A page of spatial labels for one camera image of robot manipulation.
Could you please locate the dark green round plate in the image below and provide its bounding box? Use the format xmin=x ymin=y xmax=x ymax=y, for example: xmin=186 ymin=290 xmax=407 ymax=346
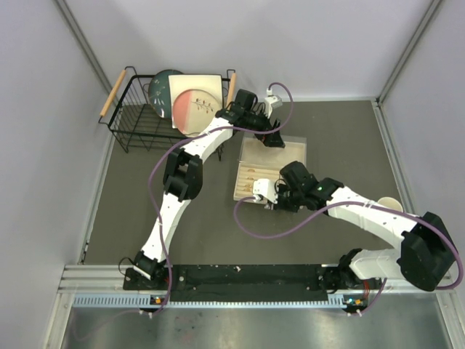
xmin=147 ymin=69 xmax=182 ymax=120

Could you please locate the cream square plate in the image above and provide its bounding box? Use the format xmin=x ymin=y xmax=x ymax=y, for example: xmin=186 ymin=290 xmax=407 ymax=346
xmin=169 ymin=74 xmax=223 ymax=108

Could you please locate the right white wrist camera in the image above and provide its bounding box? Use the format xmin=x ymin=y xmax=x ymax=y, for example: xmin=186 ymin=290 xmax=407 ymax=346
xmin=252 ymin=178 xmax=278 ymax=204

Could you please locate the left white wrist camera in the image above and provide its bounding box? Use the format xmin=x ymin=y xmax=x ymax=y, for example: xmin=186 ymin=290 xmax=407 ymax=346
xmin=264 ymin=88 xmax=283 ymax=118

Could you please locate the pink and cream round plate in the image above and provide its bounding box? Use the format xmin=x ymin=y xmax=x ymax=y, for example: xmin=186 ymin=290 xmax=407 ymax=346
xmin=171 ymin=89 xmax=222 ymax=137

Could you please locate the yellow mug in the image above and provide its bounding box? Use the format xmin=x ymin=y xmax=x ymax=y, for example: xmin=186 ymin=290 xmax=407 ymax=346
xmin=377 ymin=196 xmax=404 ymax=212

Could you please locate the beige ring tray drawer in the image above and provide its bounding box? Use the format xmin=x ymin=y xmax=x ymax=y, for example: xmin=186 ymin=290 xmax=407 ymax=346
xmin=233 ymin=162 xmax=280 ymax=201

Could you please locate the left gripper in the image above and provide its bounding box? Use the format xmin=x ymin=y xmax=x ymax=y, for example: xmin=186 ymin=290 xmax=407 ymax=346
xmin=243 ymin=105 xmax=283 ymax=147

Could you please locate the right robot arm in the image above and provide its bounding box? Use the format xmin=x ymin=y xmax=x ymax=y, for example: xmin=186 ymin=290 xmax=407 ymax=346
xmin=273 ymin=161 xmax=457 ymax=292

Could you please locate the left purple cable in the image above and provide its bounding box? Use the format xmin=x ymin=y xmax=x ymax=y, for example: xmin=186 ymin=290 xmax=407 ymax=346
xmin=139 ymin=81 xmax=294 ymax=316

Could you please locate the black wire dish rack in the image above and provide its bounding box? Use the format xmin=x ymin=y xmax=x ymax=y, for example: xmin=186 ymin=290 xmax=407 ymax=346
xmin=99 ymin=67 xmax=235 ymax=152

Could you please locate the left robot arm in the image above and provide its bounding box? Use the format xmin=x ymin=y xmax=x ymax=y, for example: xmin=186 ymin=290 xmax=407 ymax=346
xmin=133 ymin=84 xmax=286 ymax=289

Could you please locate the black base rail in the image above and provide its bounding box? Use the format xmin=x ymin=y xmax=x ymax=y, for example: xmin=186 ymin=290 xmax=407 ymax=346
xmin=123 ymin=263 xmax=382 ymax=302

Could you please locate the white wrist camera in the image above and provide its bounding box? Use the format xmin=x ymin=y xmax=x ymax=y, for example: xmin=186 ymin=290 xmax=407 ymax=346
xmin=252 ymin=178 xmax=278 ymax=204
xmin=264 ymin=88 xmax=283 ymax=118

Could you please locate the beige jewelry box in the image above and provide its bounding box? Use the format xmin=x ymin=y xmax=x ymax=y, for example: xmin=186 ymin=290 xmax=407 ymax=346
xmin=239 ymin=134 xmax=307 ymax=170

